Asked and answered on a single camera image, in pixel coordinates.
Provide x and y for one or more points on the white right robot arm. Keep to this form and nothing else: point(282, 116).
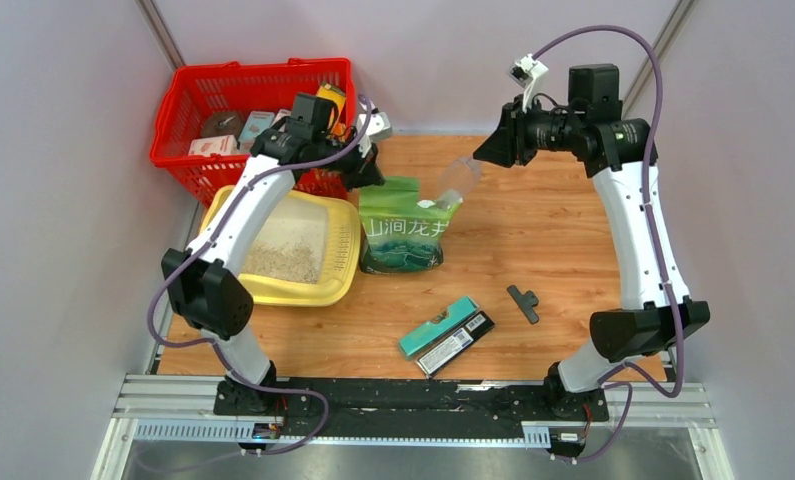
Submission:
point(656, 310)

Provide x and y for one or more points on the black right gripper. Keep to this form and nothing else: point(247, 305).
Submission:
point(508, 145)

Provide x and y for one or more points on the aluminium frame rail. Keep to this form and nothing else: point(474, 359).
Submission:
point(661, 24)

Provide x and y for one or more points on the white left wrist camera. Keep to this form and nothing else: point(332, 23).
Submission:
point(373, 126)

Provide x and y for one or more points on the clear plastic litter scoop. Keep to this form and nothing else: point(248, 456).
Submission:
point(456, 181)

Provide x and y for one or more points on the teal small box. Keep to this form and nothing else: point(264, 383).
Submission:
point(256, 122)

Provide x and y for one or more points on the green cat litter bag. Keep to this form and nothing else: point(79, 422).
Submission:
point(402, 231)

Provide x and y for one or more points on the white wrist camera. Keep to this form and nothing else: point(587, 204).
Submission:
point(373, 126)
point(529, 74)

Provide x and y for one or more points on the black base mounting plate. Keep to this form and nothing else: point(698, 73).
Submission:
point(418, 409)

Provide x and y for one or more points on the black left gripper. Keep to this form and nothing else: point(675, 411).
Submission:
point(364, 171)

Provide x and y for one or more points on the black RAM stick package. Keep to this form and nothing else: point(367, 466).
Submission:
point(453, 344)

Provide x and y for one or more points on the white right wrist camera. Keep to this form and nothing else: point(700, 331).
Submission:
point(529, 74)

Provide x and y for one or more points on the yellow green sponge pack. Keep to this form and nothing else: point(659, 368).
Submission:
point(338, 99)

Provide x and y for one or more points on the teal spirit level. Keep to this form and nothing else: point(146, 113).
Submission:
point(419, 339)

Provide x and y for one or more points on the red plastic shopping basket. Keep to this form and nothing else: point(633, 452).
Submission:
point(211, 114)

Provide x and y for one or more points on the white red small box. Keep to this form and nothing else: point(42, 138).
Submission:
point(225, 145)

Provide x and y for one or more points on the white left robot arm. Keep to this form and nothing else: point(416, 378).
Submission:
point(201, 281)

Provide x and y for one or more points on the yellow litter box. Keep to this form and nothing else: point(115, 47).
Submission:
point(305, 254)

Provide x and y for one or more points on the black bag sealing clip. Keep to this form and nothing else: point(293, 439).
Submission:
point(527, 302)

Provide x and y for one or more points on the brown round lid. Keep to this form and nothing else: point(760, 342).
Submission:
point(222, 123)

